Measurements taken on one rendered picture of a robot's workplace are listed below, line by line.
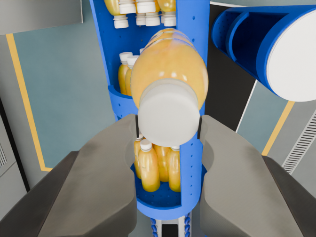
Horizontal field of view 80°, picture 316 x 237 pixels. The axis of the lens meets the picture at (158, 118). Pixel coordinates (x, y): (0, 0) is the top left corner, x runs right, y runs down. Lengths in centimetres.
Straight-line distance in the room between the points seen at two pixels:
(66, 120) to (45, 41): 75
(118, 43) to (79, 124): 157
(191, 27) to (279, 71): 37
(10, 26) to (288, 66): 107
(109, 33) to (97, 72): 122
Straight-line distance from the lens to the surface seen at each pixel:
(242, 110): 179
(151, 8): 46
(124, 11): 51
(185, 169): 60
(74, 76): 191
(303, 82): 76
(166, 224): 124
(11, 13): 110
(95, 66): 180
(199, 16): 46
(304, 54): 73
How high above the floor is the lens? 164
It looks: 60 degrees down
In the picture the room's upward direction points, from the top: 175 degrees counter-clockwise
